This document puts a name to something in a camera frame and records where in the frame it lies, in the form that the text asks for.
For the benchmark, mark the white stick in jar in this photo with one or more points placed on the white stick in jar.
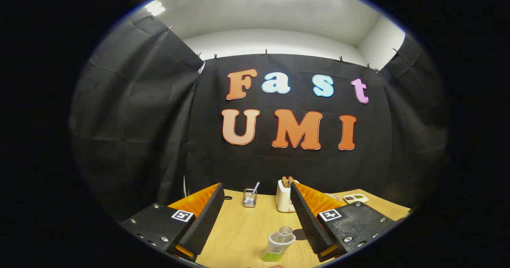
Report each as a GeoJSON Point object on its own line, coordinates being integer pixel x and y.
{"type": "Point", "coordinates": [255, 186]}

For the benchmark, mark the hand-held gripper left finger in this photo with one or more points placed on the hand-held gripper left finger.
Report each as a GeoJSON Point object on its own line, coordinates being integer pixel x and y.
{"type": "Point", "coordinates": [207, 220]}

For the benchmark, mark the white divided dish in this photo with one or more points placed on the white divided dish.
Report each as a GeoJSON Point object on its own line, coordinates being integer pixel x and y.
{"type": "Point", "coordinates": [356, 198]}

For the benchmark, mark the wooden table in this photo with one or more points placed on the wooden table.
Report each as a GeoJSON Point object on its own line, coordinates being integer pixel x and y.
{"type": "Point", "coordinates": [243, 232]}

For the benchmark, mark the small white plate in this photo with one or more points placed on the small white plate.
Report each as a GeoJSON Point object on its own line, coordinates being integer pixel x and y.
{"type": "Point", "coordinates": [334, 196]}

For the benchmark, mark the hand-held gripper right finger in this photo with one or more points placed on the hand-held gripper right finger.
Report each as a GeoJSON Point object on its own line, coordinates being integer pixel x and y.
{"type": "Point", "coordinates": [308, 220]}

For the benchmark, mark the black backdrop cloth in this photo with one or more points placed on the black backdrop cloth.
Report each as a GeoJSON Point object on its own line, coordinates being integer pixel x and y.
{"type": "Point", "coordinates": [279, 164]}

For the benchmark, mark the small glass jar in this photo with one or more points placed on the small glass jar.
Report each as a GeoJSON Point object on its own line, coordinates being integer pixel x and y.
{"type": "Point", "coordinates": [249, 199]}

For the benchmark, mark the clear juice bottle green label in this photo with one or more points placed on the clear juice bottle green label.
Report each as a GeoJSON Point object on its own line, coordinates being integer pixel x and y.
{"type": "Point", "coordinates": [277, 244]}

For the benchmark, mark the cream toaster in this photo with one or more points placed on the cream toaster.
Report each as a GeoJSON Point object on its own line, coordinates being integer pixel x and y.
{"type": "Point", "coordinates": [283, 198]}

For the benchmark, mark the ceiling light panel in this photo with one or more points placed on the ceiling light panel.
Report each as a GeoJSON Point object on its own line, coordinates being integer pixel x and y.
{"type": "Point", "coordinates": [155, 8]}

